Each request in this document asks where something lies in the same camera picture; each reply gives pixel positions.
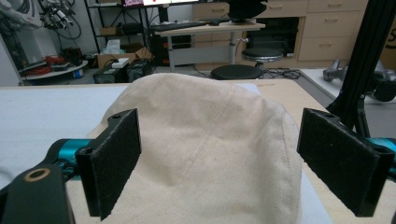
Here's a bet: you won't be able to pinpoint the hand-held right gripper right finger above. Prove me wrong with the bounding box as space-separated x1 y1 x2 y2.
296 107 396 218

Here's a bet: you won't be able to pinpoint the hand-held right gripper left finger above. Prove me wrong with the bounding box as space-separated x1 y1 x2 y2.
75 107 142 221

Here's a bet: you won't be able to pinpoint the cream canvas cloth bag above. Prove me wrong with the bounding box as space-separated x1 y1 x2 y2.
88 73 304 224

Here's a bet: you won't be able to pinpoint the black equipment case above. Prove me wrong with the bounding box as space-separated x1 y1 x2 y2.
92 58 153 84

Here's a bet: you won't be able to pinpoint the grey device on side table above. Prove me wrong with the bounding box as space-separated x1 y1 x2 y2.
322 58 350 83

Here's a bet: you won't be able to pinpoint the cardboard box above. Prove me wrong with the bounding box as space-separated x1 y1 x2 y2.
96 46 153 69

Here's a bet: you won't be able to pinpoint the black round stool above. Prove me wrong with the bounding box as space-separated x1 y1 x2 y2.
241 47 284 69
210 63 264 81

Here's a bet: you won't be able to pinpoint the black metal shelf rack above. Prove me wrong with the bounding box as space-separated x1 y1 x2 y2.
83 0 163 55

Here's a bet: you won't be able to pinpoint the wooden drawer cabinet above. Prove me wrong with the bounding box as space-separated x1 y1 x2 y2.
191 0 370 71

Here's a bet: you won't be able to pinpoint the black keyboard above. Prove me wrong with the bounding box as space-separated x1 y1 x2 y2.
148 21 210 33

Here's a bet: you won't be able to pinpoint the light wooden desk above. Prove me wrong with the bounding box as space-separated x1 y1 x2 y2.
153 21 266 73

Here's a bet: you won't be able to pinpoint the black floor cables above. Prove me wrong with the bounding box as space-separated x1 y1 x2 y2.
262 67 303 80

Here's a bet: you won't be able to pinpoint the red cable coil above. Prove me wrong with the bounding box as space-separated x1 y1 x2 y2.
24 54 68 77

